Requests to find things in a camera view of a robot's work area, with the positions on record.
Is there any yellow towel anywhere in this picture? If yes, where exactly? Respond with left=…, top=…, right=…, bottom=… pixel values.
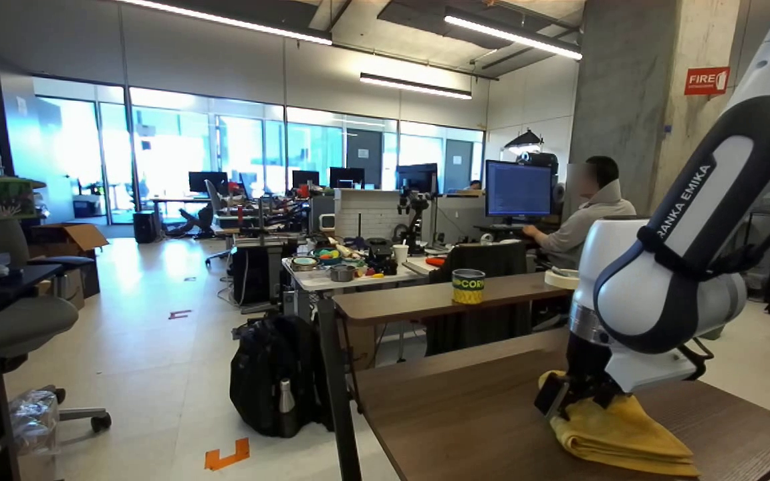
left=549, top=390, right=701, bottom=477

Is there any grey office chair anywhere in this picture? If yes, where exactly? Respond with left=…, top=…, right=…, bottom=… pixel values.
left=0, top=215, right=111, bottom=437

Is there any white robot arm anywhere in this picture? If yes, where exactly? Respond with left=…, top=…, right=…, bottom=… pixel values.
left=534, top=28, right=770, bottom=417

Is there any red fire sign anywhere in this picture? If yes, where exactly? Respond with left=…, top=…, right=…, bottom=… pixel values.
left=684, top=66, right=730, bottom=95

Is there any seated person in grey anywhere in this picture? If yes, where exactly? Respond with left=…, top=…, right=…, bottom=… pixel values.
left=520, top=154, right=637, bottom=269

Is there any yellow green tape roll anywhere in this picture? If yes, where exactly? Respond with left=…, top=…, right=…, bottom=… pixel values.
left=452, top=266, right=486, bottom=305

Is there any black backpack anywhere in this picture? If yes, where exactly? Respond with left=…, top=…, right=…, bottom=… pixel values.
left=229, top=313, right=333, bottom=437

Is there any blue computer monitor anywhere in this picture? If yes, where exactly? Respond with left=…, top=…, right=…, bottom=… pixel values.
left=486, top=159, right=553, bottom=215

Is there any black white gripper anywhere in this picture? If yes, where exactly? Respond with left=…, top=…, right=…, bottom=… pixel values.
left=534, top=305, right=714, bottom=417

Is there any cardboard box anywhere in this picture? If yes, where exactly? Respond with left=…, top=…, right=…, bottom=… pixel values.
left=30, top=225, right=106, bottom=257

